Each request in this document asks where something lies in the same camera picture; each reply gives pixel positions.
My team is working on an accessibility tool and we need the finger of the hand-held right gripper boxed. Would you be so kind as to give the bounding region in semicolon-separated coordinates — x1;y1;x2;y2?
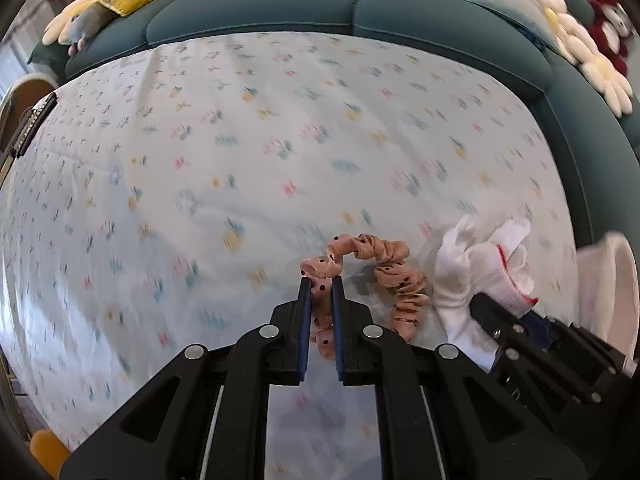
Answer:
470;292;533;361
525;310;628;378

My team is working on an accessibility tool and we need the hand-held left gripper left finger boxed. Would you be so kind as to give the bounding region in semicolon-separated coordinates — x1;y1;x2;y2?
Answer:
60;276;313;480

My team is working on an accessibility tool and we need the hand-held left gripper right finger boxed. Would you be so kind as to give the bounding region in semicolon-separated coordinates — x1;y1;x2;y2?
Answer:
332;276;586;480

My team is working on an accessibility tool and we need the white cotton glove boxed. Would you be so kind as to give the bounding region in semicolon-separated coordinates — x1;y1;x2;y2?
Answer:
432;214;540;372

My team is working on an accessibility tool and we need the pink dotted scrunchie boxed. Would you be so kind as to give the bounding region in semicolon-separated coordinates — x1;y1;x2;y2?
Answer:
300;233;431;361

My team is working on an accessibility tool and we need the white round container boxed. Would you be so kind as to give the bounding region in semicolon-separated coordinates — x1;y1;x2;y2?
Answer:
575;232;640;363

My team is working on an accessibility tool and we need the floral printed tablecloth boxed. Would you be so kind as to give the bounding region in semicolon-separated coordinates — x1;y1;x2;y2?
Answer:
0;30;588;480

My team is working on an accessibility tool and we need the white flower cushion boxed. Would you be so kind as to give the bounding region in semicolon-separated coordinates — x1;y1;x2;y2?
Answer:
575;55;635;118
520;0;598;63

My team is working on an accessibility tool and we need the yellow stool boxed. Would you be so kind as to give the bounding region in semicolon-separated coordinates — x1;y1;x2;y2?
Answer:
30;430;71;478

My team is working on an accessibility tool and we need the red teddy bear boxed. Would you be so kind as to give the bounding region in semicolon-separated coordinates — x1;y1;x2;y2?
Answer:
587;0;637;76

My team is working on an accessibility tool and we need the teal sofa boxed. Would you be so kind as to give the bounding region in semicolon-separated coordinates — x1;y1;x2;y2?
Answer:
27;0;640;266

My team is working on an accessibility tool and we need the black remote control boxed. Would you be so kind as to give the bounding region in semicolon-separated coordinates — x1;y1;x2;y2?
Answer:
10;92;58;158

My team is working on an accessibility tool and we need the round wooden stool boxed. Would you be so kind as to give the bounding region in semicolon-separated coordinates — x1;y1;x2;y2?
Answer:
0;72;56;171

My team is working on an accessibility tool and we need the white and grey plush toy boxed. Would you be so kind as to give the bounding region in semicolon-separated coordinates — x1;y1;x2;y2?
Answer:
41;0;108;56

